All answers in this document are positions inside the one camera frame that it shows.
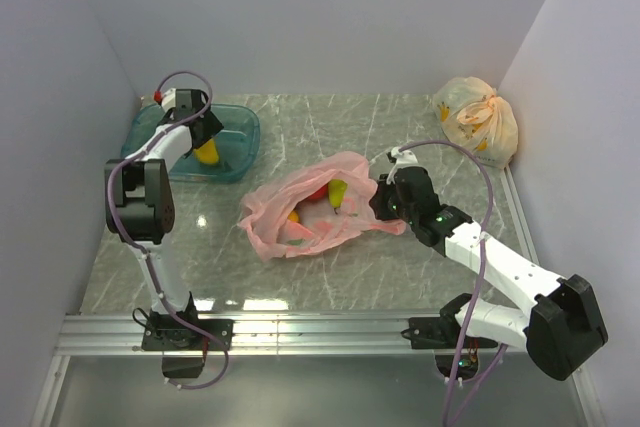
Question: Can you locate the yellow fruit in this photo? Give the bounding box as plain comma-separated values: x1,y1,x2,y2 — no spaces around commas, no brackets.
193,138,220,165

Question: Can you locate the green pear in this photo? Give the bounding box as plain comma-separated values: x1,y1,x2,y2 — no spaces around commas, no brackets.
328,179,348,210

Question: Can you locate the pink plastic bag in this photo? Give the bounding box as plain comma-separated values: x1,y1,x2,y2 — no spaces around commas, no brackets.
239,151,405,261

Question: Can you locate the red apple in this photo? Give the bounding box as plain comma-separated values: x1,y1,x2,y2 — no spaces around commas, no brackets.
306,184,328,202

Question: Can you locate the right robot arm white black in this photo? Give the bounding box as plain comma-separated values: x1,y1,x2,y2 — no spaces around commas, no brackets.
370,166,608,381

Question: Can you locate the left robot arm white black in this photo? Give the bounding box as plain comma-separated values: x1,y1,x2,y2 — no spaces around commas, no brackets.
105,89,227,351

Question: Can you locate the orange knotted plastic bag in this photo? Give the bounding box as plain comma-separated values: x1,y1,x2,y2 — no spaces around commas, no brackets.
431,77,519,169

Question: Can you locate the teal transparent plastic basin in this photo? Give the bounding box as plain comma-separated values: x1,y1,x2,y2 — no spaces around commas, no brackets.
121,103,260,184

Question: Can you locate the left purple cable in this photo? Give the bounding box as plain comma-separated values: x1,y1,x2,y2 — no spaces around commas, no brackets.
108,70,230,391

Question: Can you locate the purple cable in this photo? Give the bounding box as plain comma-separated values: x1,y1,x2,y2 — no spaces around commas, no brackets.
108,70,230,391
397,140,509,427

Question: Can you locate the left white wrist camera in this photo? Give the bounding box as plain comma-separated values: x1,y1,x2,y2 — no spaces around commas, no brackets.
153,88,176,111

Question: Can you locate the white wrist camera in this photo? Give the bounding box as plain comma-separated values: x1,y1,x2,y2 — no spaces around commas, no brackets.
153,88,176,111
386,147,418,185

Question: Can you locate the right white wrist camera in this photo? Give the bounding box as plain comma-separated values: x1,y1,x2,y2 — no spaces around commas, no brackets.
386,147,418,185

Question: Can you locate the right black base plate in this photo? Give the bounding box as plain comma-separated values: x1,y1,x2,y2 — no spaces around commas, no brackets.
399,315,481,351

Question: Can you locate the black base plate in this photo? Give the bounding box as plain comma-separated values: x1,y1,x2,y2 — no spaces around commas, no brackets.
141,319,233,352
399,315,481,351

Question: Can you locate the aluminium mounting rail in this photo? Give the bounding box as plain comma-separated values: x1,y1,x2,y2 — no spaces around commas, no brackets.
54,311,435,357

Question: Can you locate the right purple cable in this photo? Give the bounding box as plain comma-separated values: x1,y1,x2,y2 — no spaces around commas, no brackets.
397,140,509,427

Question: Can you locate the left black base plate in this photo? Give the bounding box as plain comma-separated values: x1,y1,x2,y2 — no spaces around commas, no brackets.
141,319,233,352

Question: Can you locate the black box under rail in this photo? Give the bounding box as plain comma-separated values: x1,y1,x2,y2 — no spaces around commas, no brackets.
161,356,205,380

